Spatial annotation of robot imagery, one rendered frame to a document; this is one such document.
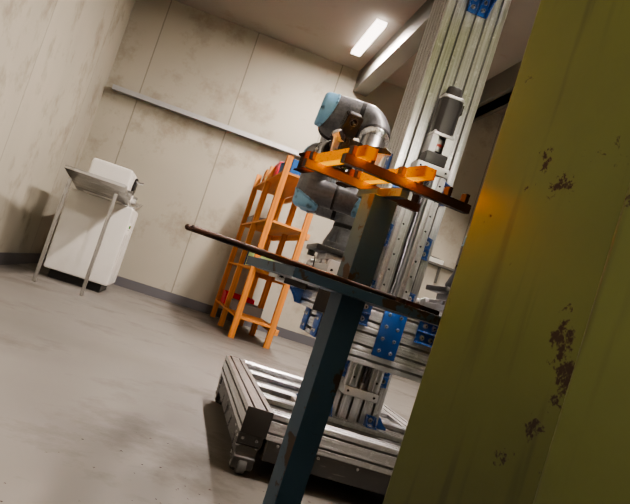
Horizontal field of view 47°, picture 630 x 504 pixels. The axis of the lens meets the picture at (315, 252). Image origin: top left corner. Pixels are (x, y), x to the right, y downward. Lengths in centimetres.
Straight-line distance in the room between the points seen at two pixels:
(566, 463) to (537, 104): 69
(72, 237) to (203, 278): 247
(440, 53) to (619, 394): 224
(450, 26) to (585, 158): 186
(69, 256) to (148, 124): 272
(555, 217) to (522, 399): 30
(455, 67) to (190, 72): 720
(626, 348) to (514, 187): 49
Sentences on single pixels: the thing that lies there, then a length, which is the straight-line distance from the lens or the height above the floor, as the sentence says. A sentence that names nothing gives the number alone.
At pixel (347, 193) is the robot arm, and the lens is 204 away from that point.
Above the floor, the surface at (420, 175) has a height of 93.
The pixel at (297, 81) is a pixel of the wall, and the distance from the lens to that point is 1006.
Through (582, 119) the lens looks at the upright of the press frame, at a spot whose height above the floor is 105.
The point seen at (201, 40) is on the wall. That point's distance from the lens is 1008.
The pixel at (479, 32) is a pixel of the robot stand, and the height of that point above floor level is 184.
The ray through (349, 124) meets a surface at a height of 109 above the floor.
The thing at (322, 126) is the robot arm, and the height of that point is 116.
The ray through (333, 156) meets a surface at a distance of 159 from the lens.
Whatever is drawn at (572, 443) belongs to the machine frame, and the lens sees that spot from 98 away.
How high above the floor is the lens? 63
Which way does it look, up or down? 3 degrees up
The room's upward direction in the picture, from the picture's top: 18 degrees clockwise
